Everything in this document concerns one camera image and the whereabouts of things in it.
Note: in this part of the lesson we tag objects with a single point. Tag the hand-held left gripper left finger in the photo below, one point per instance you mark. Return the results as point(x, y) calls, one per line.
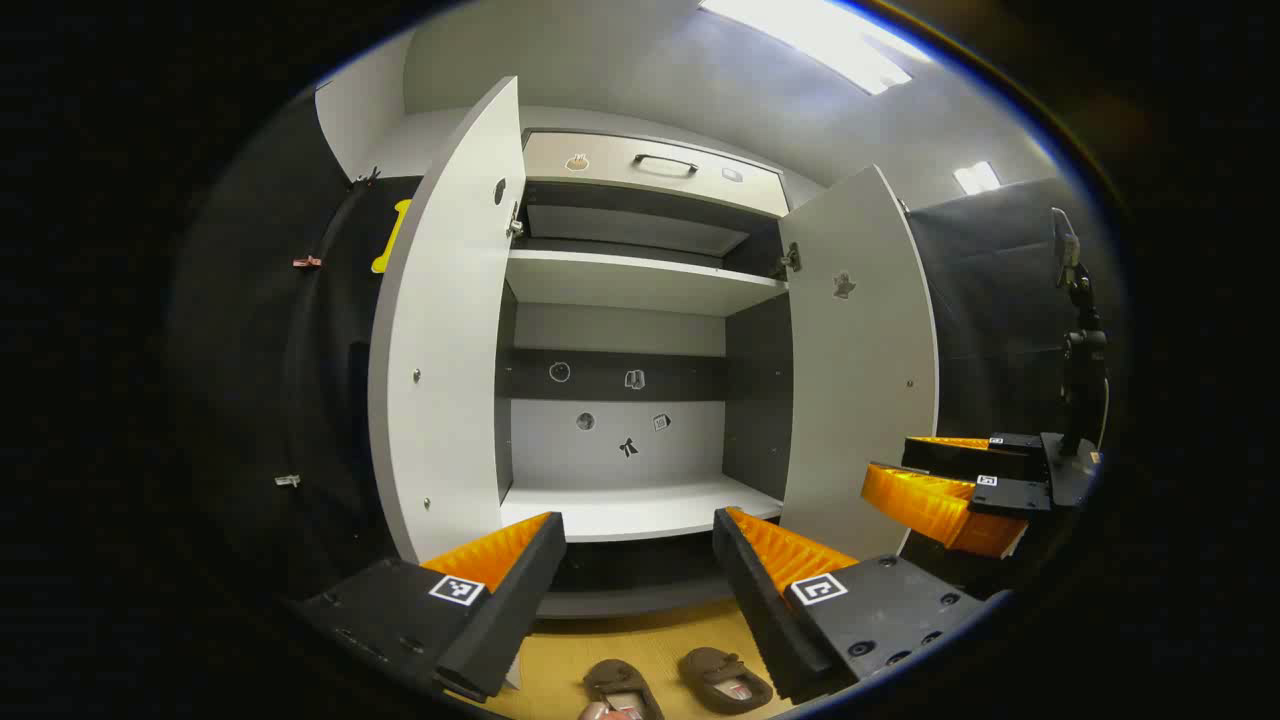
point(500, 620)

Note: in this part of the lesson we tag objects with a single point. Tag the white shoe cabinet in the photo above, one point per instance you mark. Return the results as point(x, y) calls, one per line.
point(640, 285)

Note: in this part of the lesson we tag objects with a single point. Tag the black camera stand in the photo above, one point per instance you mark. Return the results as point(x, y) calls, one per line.
point(1085, 350)

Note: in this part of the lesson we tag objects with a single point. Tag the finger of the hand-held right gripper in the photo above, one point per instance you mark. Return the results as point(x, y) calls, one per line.
point(970, 458)
point(930, 505)

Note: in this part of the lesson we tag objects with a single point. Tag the large ceiling light panel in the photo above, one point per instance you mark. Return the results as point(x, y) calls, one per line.
point(820, 40)

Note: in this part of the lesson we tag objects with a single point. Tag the small ceiling light panel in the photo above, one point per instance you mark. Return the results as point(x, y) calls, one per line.
point(977, 178)

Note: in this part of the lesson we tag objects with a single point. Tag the white cabinet drawer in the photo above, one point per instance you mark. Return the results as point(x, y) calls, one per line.
point(700, 188)

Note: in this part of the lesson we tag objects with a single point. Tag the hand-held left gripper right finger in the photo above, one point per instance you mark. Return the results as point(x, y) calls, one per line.
point(765, 630)

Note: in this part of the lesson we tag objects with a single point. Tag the brown fuzzy shoe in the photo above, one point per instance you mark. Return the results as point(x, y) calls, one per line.
point(610, 678)
point(715, 665)

